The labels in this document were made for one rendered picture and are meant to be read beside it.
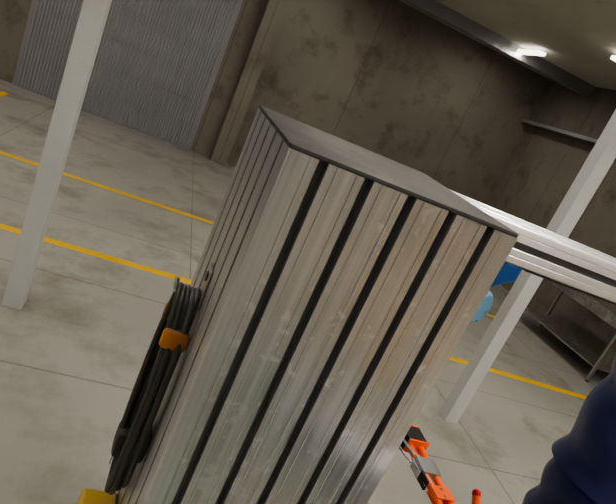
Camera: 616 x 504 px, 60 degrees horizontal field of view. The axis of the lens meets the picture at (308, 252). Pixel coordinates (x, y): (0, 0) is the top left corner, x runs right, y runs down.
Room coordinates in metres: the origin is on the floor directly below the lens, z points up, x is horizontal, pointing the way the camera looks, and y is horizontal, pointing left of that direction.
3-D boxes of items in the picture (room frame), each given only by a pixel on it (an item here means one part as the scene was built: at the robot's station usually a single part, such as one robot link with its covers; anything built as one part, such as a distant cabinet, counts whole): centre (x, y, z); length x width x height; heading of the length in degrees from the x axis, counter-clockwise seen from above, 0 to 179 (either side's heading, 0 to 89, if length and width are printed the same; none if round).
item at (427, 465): (1.44, -0.60, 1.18); 0.07 x 0.07 x 0.04; 19
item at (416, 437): (1.57, -0.56, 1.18); 0.08 x 0.07 x 0.05; 19
